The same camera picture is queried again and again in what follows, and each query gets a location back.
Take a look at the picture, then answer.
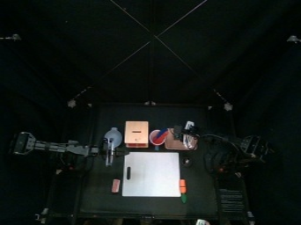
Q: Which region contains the brown wooden plate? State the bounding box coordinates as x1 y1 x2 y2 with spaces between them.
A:
163 127 199 151

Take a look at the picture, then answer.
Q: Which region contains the white cutting board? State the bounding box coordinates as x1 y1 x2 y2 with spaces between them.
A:
122 151 182 198

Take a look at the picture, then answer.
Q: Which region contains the blue and white utensil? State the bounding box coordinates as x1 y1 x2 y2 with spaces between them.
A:
156 127 170 138

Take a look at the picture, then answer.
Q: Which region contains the red plastic cup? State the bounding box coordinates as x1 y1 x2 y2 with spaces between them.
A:
148 128 170 151

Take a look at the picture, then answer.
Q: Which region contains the grey bowl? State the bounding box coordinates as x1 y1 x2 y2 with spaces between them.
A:
103 127 123 148

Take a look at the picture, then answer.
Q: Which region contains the wooden box with red drawer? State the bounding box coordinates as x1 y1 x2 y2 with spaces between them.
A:
123 120 151 149

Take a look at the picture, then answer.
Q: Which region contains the small metal cup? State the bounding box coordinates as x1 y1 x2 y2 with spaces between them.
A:
181 157 194 168

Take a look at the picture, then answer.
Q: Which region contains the pink toy food piece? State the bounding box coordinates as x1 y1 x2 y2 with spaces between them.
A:
111 178 122 194

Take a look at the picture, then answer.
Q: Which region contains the orange toy carrot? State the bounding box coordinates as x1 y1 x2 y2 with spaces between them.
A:
179 178 189 204

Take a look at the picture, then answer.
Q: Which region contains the metal frame bracket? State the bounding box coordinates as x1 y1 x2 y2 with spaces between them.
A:
33 207 51 222

